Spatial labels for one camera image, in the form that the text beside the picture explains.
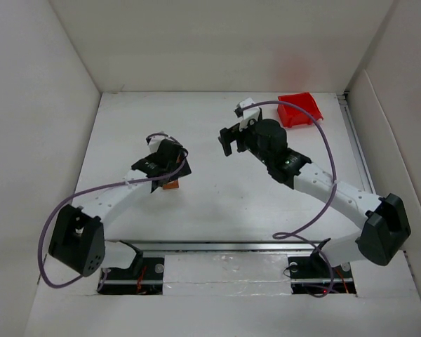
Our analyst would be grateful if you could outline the orange arch wood block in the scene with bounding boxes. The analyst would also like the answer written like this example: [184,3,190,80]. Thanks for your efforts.
[162,180,180,190]

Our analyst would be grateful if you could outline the red plastic bin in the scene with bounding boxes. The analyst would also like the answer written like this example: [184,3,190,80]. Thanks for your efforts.
[277,92,324,128]

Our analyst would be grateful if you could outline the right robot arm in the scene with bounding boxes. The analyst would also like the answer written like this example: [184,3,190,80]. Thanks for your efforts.
[219,119,411,267]

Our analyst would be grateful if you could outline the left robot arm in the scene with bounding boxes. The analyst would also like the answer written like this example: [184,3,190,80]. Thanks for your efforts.
[48,139,191,277]

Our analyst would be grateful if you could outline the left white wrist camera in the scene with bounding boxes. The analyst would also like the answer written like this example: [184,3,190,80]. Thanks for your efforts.
[146,134,170,146]

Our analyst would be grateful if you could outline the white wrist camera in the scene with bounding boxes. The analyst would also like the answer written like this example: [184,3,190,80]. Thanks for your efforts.
[234,98,262,131]
[146,134,170,146]

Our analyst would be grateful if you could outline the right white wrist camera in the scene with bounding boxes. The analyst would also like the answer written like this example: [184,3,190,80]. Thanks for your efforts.
[234,98,262,131]

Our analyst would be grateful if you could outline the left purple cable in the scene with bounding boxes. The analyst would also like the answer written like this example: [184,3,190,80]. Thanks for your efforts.
[37,132,190,289]

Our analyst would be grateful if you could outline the aluminium side rail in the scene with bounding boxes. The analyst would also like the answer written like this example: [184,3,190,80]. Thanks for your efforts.
[336,95,376,194]

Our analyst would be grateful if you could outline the aluminium front rail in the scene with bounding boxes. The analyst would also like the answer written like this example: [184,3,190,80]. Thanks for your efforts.
[105,240,392,253]

